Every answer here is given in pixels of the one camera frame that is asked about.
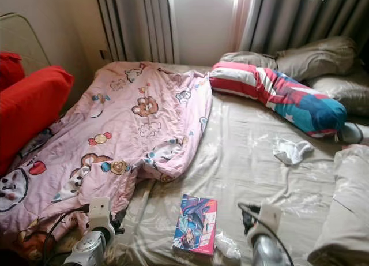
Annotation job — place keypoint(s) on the colourful comic book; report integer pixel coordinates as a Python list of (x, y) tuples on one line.
[(195, 225)]

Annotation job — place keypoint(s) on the large crumpled beige pillow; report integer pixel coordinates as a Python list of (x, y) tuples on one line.
[(317, 57)]

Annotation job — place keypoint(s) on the pink sheer curtain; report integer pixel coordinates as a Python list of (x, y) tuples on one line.
[(242, 23)]

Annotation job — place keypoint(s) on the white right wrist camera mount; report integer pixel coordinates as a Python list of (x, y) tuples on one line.
[(271, 218)]

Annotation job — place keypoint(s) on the pink white blue bolster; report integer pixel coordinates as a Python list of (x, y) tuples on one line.
[(282, 96)]

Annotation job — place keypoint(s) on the pink cartoon print blanket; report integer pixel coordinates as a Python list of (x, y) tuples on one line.
[(138, 122)]

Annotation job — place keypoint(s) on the white quilted mattress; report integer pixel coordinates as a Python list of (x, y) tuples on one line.
[(20, 41)]

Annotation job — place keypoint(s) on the small flat beige pillow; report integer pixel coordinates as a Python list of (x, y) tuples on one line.
[(248, 59)]

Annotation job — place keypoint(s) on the grey pleated curtain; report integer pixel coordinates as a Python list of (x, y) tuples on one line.
[(300, 15), (132, 23)]

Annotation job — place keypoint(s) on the dark wall socket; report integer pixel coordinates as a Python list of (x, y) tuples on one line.
[(104, 54)]

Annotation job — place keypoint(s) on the clear plastic wrapper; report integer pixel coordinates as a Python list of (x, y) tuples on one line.
[(228, 247)]

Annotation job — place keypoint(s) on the folded beige duvet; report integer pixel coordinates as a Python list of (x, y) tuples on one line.
[(346, 208)]

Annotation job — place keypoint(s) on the bed with beige sheet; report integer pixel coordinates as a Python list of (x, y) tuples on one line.
[(242, 173)]

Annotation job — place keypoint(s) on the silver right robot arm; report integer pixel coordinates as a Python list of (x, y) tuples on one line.
[(268, 253)]

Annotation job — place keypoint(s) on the small white striped pillow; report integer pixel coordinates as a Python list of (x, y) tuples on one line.
[(351, 133)]

